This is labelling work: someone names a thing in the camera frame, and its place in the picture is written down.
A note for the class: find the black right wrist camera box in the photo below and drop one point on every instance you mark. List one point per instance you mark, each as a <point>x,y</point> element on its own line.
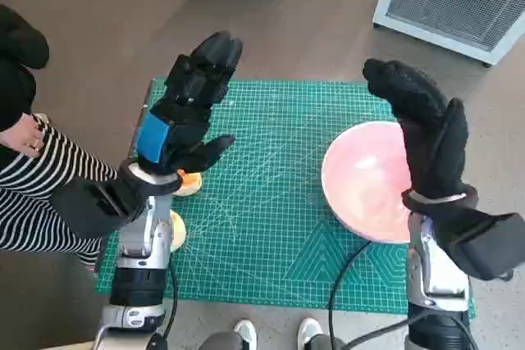
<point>488,243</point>

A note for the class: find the pink bowl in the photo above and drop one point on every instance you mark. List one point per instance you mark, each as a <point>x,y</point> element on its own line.
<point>361,186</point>

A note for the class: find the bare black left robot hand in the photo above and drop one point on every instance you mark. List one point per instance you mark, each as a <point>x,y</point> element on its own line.
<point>184,120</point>

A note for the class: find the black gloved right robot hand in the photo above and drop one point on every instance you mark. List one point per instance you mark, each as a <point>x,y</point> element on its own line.
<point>430,141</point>

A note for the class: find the person's hand with ring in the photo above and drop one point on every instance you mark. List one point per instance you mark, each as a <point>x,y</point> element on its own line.
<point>20,137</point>

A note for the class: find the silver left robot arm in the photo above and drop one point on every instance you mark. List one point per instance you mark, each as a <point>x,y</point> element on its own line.
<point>139,243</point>

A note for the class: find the grey leg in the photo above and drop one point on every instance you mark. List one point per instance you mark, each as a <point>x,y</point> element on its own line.
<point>328,344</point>
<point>221,342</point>

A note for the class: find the green cutting mat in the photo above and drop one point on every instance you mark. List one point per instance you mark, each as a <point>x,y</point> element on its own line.
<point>266,202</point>

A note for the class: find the long striped toy bread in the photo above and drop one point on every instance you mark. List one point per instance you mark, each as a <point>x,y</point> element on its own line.
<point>192,186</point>

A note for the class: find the round toy bread bun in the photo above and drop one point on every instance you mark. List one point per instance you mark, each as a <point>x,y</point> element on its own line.
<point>179,231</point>

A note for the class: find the white shoe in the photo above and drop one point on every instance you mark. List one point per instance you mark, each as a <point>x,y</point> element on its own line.
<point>309,330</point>
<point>245,331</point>

